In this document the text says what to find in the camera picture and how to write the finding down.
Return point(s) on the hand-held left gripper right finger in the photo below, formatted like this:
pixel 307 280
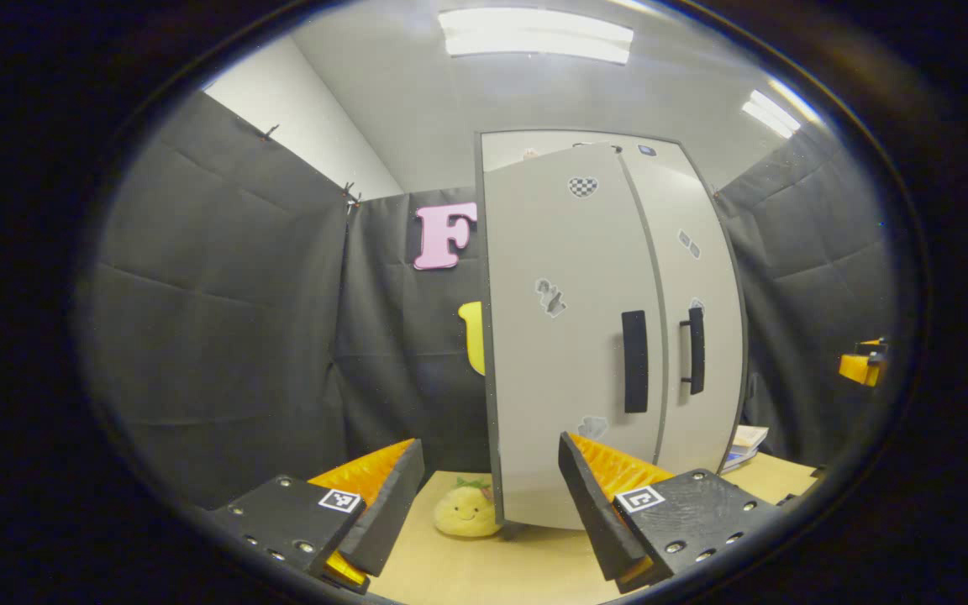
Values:
pixel 593 512

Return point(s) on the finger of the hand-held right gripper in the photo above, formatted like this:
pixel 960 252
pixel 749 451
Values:
pixel 873 344
pixel 862 370

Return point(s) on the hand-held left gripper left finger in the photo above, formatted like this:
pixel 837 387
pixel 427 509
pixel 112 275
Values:
pixel 391 512

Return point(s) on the white shoe cabinet door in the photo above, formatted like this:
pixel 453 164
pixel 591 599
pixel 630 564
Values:
pixel 534 378
pixel 715 336

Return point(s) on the white shoe cabinet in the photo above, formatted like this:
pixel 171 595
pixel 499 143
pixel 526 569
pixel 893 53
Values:
pixel 505 151

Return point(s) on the yellow plush toy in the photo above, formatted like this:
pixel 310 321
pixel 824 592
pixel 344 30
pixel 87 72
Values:
pixel 465 511

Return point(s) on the stack of booklets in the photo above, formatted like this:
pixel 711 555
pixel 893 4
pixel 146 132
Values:
pixel 744 445

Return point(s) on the black table clamp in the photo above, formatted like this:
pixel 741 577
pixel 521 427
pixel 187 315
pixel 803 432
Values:
pixel 786 500

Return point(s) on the black backdrop cloth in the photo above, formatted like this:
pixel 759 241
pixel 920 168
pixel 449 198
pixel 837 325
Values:
pixel 223 336

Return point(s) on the small ceiling light panel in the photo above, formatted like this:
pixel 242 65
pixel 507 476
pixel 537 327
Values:
pixel 771 113

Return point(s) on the large ceiling light panel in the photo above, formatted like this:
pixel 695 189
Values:
pixel 534 35

